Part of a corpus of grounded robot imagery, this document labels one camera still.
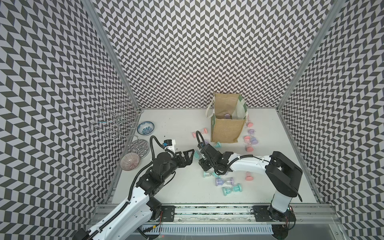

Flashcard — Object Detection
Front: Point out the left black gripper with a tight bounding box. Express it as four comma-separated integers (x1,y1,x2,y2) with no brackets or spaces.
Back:
161,148,194,182

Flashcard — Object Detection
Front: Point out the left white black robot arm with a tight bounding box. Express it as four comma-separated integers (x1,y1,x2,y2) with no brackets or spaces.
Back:
72,149,195,240

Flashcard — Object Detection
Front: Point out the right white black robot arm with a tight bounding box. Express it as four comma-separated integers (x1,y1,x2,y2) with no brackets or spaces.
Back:
198,143,303,222

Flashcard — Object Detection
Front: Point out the green hourglass middle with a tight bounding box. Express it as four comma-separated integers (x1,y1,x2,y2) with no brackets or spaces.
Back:
203,171,220,178

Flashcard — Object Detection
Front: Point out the pink hourglass left of bag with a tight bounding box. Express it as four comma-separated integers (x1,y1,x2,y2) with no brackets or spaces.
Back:
192,128,208,139

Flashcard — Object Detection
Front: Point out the purple hourglass front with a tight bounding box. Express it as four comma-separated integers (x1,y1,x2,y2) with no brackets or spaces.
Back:
215,177,235,187

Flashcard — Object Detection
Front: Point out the green hourglass front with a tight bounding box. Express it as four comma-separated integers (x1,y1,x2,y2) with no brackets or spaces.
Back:
222,184,243,196

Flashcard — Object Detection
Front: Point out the pink hourglass right middle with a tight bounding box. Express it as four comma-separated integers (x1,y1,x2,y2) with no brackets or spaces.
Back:
244,136,254,153

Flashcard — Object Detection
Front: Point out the pink hourglass front right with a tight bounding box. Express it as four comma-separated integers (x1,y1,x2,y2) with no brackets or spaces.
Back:
245,172,254,181

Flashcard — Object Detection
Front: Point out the purple hourglass right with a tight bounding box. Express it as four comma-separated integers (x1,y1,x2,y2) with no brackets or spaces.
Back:
248,129,259,145

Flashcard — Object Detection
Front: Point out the pink hourglass back right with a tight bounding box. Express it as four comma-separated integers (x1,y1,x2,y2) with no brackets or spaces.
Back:
246,115,254,128

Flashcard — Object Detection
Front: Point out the clear glass plate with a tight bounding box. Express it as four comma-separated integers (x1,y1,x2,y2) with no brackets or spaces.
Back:
128,139,151,159

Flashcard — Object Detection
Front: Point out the blue white patterned bowl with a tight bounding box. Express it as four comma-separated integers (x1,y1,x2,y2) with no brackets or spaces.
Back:
137,121,155,136

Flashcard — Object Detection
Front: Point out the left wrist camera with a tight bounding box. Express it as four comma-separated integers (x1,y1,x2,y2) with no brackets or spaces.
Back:
163,140,176,153

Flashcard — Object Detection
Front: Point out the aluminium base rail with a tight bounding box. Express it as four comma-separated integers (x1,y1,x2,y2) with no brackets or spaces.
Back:
86,203,349,240

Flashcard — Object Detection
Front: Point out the wire metal rack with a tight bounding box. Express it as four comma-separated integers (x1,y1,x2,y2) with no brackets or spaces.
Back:
88,107,144,141

